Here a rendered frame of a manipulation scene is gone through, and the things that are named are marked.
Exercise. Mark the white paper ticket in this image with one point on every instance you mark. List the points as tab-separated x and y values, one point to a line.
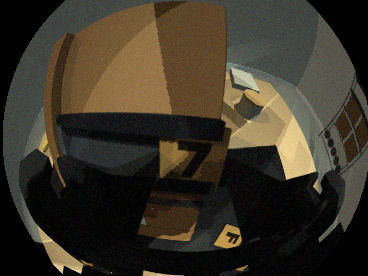
143	221

